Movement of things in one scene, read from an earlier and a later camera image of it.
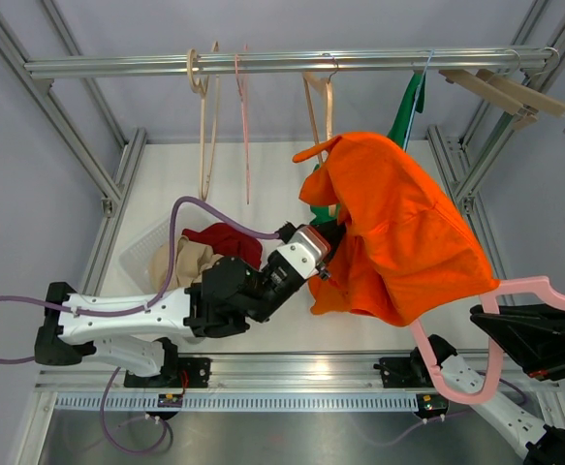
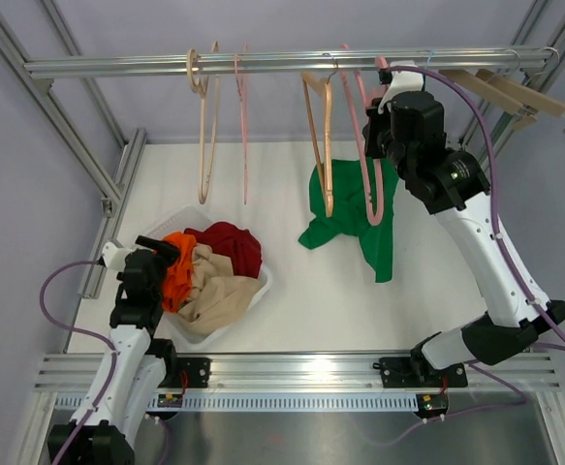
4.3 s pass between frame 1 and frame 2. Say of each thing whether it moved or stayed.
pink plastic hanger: moved
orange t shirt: moved
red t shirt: stayed
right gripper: moved
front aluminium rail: stayed
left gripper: moved
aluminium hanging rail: stayed
